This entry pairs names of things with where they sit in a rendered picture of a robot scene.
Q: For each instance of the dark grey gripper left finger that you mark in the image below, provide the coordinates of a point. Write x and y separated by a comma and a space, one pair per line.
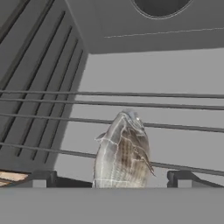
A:
51, 178

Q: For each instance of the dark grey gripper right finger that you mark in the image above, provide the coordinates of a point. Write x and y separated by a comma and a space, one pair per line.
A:
172, 178

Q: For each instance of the grey striped fish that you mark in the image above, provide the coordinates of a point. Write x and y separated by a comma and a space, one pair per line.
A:
124, 157

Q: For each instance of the grey oven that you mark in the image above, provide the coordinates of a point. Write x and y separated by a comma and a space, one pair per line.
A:
163, 70

